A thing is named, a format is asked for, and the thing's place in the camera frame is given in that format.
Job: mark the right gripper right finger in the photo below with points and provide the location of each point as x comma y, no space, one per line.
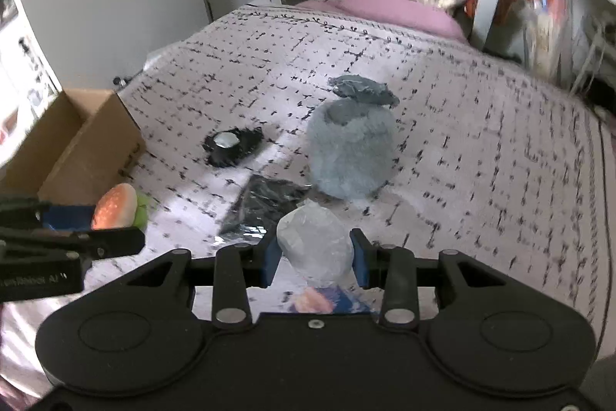
394,272

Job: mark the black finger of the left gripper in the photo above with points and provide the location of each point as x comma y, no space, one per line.
95,244

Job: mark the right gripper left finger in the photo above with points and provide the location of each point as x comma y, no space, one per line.
236,269

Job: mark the hamburger plush toy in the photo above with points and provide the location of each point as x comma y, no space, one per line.
121,207

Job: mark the black shiny plastic packet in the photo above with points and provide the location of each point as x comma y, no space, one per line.
258,209

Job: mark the blue tissue pack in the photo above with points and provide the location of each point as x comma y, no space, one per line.
327,301

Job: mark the white plastic bag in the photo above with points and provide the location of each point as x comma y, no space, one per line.
316,244

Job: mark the black frilly scrunchie pouch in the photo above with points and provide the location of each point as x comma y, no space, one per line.
227,148

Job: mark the grey-blue fluffy plush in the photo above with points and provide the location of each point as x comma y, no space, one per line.
350,148

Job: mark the blue denim fabric toy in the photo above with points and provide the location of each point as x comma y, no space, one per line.
363,90

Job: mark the brown cardboard box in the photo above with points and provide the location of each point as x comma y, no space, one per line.
84,144

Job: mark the patterned white bedspread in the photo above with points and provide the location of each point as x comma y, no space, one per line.
420,141

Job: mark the pink pillow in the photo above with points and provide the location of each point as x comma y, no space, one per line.
404,13

